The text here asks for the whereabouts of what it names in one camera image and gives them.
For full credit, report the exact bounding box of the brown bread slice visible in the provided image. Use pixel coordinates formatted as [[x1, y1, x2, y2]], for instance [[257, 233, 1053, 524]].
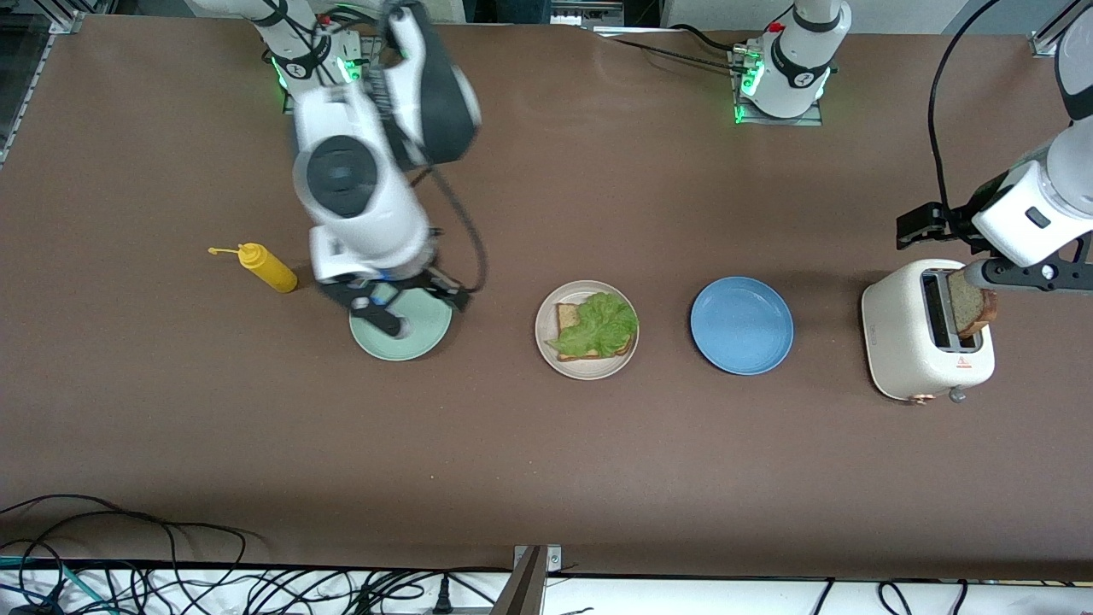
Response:
[[555, 302, 637, 363], [948, 269, 999, 349]]

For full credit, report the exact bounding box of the green lettuce leaf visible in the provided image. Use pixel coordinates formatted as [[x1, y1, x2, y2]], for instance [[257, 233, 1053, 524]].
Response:
[[545, 292, 640, 360]]

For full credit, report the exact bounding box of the yellow mustard squeeze bottle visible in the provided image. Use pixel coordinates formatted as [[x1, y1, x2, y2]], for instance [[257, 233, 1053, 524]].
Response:
[[207, 243, 299, 294]]

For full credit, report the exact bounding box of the green plate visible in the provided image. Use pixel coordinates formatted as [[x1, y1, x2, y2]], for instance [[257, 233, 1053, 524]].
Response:
[[348, 278, 453, 362]]

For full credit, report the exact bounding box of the beige plate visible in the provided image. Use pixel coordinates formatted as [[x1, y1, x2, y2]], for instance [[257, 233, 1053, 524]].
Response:
[[535, 280, 640, 381]]

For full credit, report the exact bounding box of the blue plate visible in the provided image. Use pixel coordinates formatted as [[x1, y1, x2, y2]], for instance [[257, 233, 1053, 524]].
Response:
[[690, 276, 795, 376]]

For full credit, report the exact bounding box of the white toaster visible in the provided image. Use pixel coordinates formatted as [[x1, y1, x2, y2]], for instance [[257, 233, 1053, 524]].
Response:
[[861, 259, 997, 404]]

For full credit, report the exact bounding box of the grey power strip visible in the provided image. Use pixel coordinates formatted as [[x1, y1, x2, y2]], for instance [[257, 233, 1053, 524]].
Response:
[[551, 3, 626, 29]]

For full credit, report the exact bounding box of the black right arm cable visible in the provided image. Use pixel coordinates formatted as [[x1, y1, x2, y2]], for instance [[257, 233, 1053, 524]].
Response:
[[282, 0, 489, 296]]

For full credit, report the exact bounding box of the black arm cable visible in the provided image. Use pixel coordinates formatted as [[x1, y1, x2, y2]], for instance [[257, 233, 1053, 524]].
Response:
[[928, 0, 1000, 214], [282, 0, 489, 296]]

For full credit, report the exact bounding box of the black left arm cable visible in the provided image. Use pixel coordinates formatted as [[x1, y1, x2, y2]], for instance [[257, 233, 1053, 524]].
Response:
[[928, 0, 1000, 214]]

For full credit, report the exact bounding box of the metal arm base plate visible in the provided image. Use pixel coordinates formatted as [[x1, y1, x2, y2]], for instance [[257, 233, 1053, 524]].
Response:
[[282, 34, 383, 116], [730, 47, 825, 127]]

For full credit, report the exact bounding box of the aluminium frame rail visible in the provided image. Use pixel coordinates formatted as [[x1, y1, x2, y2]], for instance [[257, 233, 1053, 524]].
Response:
[[1029, 0, 1070, 57], [0, 10, 86, 165]]

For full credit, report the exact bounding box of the thin black cable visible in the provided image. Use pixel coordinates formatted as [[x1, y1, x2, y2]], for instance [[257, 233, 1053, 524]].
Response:
[[670, 24, 754, 52]]

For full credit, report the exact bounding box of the small metal bracket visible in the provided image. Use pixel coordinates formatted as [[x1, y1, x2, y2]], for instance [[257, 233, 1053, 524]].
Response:
[[512, 545, 564, 571]]

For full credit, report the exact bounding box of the thick black braided cable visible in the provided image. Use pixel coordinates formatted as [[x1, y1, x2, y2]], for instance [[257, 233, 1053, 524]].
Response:
[[608, 36, 744, 73]]

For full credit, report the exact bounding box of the grey metal camera pole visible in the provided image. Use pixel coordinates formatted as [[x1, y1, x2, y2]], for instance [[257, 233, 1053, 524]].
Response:
[[491, 547, 547, 615]]

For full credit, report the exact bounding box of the black looping cable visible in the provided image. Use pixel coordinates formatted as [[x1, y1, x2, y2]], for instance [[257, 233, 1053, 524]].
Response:
[[0, 494, 257, 599]]

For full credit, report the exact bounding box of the teal cable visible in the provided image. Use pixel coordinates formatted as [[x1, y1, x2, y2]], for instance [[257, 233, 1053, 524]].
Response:
[[0, 555, 96, 612]]

